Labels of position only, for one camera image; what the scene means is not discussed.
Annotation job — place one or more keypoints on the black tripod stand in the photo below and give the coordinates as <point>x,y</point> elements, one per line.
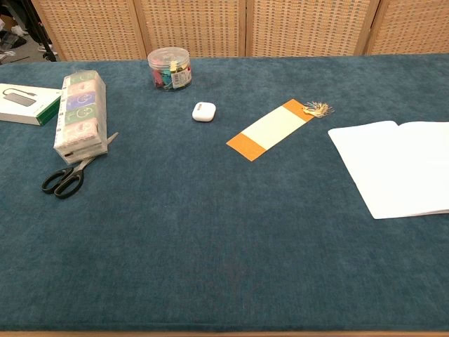
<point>43,35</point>

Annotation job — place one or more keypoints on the white USB hub box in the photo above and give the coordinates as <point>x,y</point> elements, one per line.
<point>24,103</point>

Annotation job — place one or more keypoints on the colourful wrapped tissue pack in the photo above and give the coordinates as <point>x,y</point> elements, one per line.
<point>80,116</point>

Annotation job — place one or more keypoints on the orange cream tasselled bookmark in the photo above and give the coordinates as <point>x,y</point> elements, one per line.
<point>273,130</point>

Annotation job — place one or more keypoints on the small white case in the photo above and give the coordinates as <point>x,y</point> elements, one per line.
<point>203,112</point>

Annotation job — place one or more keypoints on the teal blue table cloth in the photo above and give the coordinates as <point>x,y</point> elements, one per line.
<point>196,228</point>

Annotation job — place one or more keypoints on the wicker folding screen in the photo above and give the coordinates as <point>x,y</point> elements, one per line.
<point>196,28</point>

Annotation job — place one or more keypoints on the clear jar of colourful clips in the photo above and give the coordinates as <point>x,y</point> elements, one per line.
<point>170,70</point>

